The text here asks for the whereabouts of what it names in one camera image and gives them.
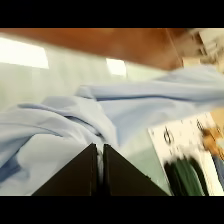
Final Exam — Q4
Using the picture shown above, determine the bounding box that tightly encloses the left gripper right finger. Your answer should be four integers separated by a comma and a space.
102, 143, 170, 197

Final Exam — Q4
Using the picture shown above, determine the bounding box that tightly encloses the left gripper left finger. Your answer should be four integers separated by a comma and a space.
32, 143, 99, 197

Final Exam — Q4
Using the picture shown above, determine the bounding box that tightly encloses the light blue shirt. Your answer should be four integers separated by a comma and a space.
0, 64, 224, 197

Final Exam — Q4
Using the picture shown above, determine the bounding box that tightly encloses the white printed garment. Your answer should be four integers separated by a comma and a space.
147, 111, 224, 197

